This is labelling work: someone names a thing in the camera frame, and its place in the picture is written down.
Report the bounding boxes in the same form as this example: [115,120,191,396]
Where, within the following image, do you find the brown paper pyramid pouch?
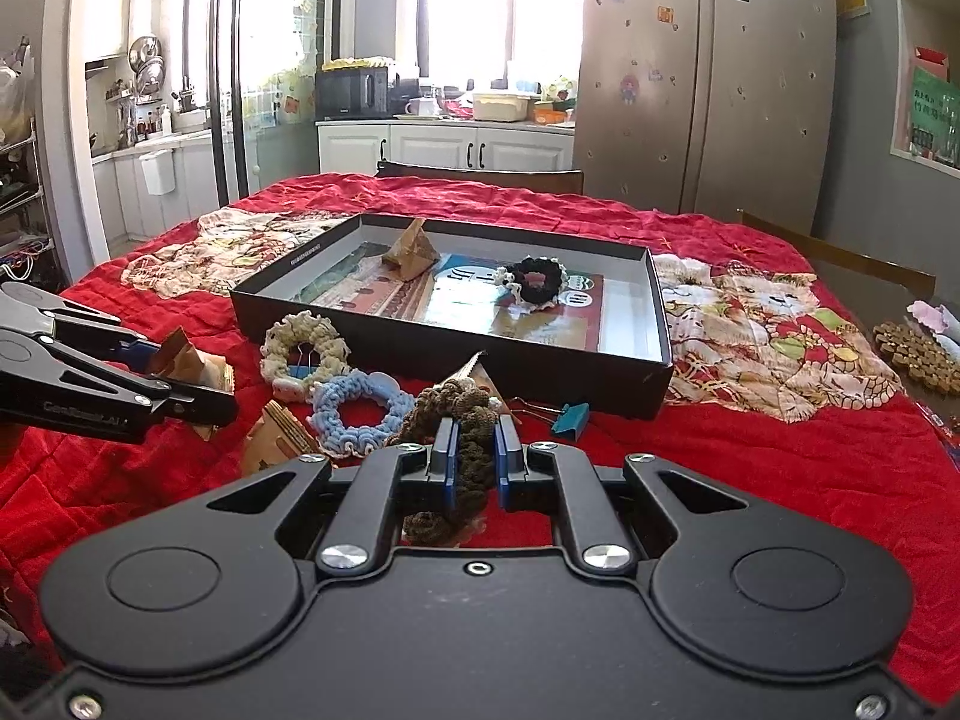
[442,351,518,413]
[381,217,440,282]
[241,399,331,477]
[146,326,235,442]

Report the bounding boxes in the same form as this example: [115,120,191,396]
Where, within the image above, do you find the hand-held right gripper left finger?
[202,417,461,580]

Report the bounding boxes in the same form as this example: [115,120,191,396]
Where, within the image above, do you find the metal storage rack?
[0,116,50,293]

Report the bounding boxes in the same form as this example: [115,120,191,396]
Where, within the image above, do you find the cream plastic container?
[471,91,530,123]

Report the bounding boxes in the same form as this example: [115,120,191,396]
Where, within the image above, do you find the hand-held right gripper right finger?
[495,416,752,578]

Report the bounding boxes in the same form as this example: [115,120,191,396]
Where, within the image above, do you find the white hanging bin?
[137,148,177,197]

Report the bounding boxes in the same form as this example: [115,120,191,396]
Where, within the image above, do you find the pink crumpled cloth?
[906,300,960,346]

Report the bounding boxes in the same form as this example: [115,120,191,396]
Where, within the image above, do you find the light blue crochet scrunchie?
[309,375,417,460]

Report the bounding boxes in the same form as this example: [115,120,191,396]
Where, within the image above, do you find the green printed box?
[909,66,960,162]

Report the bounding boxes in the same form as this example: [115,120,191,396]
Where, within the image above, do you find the silver refrigerator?
[574,0,837,233]

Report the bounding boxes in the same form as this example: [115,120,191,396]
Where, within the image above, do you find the brown beaded mat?
[872,321,960,395]

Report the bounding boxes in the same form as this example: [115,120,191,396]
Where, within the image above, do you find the black and white scrunchie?
[499,255,569,314]

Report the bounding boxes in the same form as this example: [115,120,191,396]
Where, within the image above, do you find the black shallow cardboard box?
[229,214,676,421]

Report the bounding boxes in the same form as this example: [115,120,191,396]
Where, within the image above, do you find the brown crochet scrunchie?
[386,379,511,545]

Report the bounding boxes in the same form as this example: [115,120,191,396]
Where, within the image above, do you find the teal binder clip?
[510,399,590,437]

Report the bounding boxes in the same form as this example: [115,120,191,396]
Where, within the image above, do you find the red printed blanket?
[0,172,960,706]

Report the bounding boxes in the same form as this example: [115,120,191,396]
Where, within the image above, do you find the beige crochet scrunchie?
[260,311,353,402]

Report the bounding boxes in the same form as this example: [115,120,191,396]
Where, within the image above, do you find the black microwave oven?
[315,66,398,121]

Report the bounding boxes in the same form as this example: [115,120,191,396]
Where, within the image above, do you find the white wall shelf unit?
[889,0,960,177]

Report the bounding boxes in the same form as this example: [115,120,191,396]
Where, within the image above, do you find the white kitchen cabinet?
[316,120,577,175]

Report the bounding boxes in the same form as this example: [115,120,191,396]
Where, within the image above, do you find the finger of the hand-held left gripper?
[51,306,164,370]
[49,360,240,427]

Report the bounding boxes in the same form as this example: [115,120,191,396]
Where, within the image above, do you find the steel pot lids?
[127,34,162,95]

